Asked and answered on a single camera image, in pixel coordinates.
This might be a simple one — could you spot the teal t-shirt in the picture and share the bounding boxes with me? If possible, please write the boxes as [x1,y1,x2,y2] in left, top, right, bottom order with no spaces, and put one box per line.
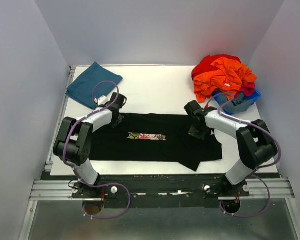
[66,62,123,110]

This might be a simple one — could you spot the grey-teal t-shirt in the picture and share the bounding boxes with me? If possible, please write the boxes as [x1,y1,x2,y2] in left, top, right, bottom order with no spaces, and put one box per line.
[223,92,253,115]

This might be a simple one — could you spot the black floral print t-shirt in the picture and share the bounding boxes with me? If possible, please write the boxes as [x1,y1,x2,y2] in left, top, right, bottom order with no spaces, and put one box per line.
[89,113,223,171]

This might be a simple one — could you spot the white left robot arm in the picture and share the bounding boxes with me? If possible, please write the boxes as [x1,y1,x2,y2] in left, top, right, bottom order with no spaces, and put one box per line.
[53,92,127,198]

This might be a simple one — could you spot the aluminium extrusion frame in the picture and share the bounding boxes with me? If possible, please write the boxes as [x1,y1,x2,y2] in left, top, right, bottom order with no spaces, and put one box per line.
[20,65,298,240]

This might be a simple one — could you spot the magenta t-shirt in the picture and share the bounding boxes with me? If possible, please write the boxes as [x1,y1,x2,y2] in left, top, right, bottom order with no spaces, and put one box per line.
[235,82,256,98]

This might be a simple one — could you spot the orange t-shirt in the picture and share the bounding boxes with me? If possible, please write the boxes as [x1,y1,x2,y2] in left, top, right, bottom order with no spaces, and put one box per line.
[192,57,257,103]

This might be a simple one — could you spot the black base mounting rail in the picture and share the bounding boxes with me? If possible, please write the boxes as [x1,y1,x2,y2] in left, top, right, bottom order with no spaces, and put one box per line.
[41,171,256,210]

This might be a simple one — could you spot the blue plastic bin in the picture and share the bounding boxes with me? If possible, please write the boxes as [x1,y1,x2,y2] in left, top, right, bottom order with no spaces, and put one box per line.
[212,90,262,106]

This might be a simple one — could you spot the red t-shirt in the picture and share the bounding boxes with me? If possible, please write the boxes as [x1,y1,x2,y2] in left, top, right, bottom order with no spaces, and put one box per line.
[191,54,241,80]

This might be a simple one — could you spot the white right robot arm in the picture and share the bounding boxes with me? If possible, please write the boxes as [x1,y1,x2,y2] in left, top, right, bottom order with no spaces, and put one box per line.
[184,100,279,196]

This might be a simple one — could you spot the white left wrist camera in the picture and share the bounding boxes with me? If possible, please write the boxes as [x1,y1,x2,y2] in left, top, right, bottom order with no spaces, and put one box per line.
[93,95,109,106]

